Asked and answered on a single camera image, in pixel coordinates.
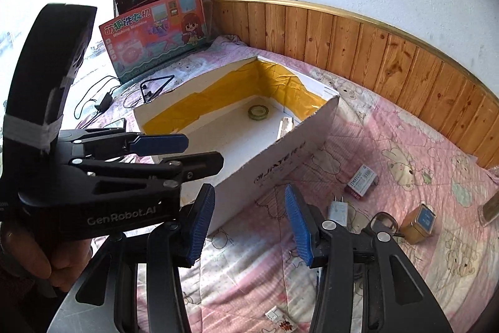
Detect person's left hand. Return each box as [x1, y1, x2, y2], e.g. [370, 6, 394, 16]
[0, 222, 93, 287]

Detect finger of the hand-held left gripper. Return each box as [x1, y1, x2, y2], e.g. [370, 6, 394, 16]
[58, 129, 190, 161]
[69, 151, 225, 190]

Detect pink washing machine toy box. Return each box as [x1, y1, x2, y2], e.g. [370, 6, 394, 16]
[99, 0, 207, 84]

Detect black cable with adapter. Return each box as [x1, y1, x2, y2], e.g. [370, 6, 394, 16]
[76, 76, 121, 119]

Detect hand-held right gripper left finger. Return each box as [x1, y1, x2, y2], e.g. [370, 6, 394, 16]
[74, 183, 217, 333]

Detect amber perfume bottle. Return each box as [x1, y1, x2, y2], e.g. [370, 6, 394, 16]
[479, 196, 499, 228]

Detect green tape roll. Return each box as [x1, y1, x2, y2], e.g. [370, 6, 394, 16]
[248, 105, 270, 121]

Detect white charger plug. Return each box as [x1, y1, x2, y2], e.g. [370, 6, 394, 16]
[327, 196, 349, 226]

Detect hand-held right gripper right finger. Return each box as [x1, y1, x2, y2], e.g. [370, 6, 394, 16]
[284, 184, 455, 333]

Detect small white red box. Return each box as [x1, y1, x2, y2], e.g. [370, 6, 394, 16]
[346, 165, 380, 198]

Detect small gold blue box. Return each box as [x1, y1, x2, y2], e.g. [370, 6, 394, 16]
[400, 203, 436, 245]

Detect wooden wall panel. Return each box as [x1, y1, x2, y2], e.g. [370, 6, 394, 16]
[208, 0, 499, 170]

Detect white lip balm red print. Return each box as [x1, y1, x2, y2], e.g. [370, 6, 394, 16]
[264, 305, 297, 333]

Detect white cardboard box yellow tape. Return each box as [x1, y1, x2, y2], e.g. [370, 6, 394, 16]
[133, 54, 341, 236]

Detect black frame eyeglasses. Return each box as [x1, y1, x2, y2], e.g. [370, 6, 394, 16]
[361, 212, 400, 240]

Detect pink printed blanket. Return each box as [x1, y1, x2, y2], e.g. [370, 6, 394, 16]
[70, 34, 499, 333]

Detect black smartphone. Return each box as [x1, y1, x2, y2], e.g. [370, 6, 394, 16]
[74, 117, 127, 135]

